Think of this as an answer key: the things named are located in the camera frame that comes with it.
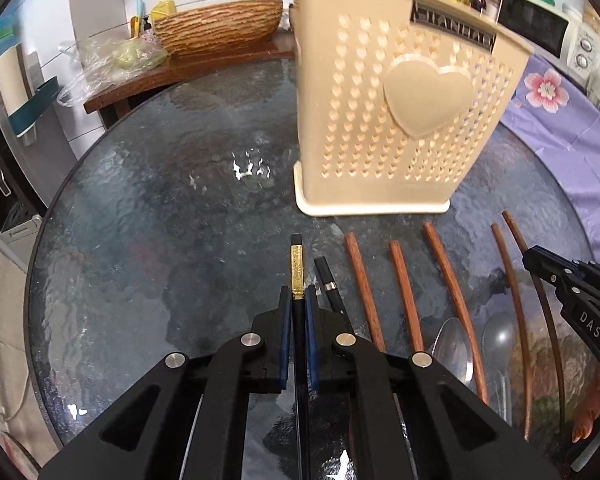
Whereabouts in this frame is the black chopstick with silver band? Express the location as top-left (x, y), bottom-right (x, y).
top-left (314, 257), bottom-right (353, 333)

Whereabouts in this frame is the black chopstick with gold band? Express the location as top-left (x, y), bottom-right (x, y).
top-left (290, 233), bottom-right (311, 480)

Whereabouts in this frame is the grey plastic spoon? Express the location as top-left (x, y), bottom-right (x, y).
top-left (481, 312), bottom-right (515, 425)

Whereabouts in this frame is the shiny metal spoon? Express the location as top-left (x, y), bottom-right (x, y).
top-left (430, 318), bottom-right (474, 386)

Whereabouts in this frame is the purple floral cloth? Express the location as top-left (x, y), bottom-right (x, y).
top-left (501, 55), bottom-right (600, 263)

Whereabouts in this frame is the beige plastic utensil holder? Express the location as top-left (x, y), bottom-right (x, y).
top-left (290, 0), bottom-right (532, 217)

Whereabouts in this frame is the wooden counter shelf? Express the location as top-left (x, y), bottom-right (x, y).
top-left (83, 30), bottom-right (296, 129)

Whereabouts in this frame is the white microwave oven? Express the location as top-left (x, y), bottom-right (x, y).
top-left (498, 0), bottom-right (600, 84)

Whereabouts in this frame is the brown woven-pattern basin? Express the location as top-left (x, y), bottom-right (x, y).
top-left (152, 0), bottom-right (283, 56)

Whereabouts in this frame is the water dispenser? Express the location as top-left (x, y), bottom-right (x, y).
top-left (0, 44), bottom-right (74, 245)

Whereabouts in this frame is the clear plastic bag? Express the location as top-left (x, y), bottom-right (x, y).
top-left (56, 37), bottom-right (169, 107)

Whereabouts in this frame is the yellow soap bottle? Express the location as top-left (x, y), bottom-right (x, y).
top-left (149, 0), bottom-right (176, 24)

